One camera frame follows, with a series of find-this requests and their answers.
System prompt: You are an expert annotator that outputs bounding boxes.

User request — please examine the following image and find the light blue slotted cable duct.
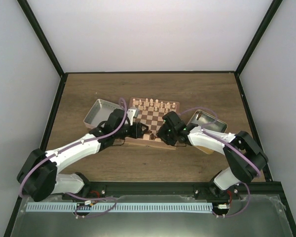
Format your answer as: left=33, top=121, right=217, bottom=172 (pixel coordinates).
left=26, top=202, right=213, bottom=213

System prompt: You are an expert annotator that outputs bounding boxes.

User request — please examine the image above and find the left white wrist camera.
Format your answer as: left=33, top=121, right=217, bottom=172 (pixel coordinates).
left=127, top=107, right=139, bottom=125

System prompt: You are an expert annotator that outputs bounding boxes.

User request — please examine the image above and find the wooden chess board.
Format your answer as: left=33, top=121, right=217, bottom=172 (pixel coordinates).
left=125, top=97, right=180, bottom=150

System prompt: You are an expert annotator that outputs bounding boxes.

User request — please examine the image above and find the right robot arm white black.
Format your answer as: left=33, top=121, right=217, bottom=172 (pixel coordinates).
left=157, top=111, right=268, bottom=199

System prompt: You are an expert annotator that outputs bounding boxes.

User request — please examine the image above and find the yellow rimmed metal tin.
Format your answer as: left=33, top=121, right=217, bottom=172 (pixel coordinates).
left=188, top=110, right=234, bottom=155

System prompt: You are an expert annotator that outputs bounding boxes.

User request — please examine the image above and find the black enclosure frame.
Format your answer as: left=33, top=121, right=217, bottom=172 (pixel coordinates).
left=3, top=0, right=296, bottom=237

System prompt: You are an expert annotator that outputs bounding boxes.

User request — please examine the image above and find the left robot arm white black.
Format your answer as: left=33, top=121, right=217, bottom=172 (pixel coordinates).
left=17, top=109, right=148, bottom=201

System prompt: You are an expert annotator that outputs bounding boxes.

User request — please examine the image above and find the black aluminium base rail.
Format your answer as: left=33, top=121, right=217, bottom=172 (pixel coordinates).
left=22, top=181, right=282, bottom=200

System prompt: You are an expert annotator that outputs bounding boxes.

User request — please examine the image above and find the pink rimmed metal tin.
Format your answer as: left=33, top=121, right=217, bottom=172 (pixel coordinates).
left=83, top=99, right=121, bottom=129

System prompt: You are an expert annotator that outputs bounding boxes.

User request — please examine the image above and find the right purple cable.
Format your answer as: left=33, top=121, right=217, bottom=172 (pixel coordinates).
left=180, top=107, right=261, bottom=219

